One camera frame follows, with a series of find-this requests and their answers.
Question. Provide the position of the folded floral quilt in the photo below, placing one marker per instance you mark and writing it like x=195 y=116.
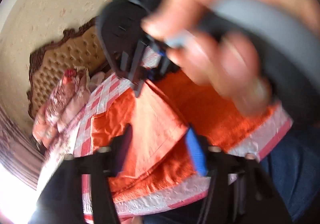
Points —
x=68 y=97

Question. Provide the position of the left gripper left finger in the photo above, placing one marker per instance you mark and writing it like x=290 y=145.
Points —
x=61 y=198

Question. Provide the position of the tufted leather headboard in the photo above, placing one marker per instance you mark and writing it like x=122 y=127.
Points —
x=77 y=48

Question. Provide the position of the pink floral pillow stack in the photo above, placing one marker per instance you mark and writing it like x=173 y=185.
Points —
x=42 y=131

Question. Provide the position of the blue jeans legs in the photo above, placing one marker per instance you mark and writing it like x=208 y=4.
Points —
x=293 y=166

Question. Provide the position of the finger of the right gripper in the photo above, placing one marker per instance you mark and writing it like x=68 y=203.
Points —
x=131 y=66
x=158 y=72

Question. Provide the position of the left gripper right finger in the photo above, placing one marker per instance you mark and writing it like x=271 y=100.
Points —
x=239 y=189

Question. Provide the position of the right hand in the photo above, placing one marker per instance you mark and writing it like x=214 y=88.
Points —
x=231 y=65

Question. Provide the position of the pink patterned curtain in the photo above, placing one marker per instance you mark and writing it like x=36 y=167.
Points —
x=19 y=154

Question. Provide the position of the red white checkered mat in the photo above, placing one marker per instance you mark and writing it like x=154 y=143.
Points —
x=77 y=141

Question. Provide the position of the orange pants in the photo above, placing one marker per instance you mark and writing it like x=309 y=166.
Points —
x=160 y=117

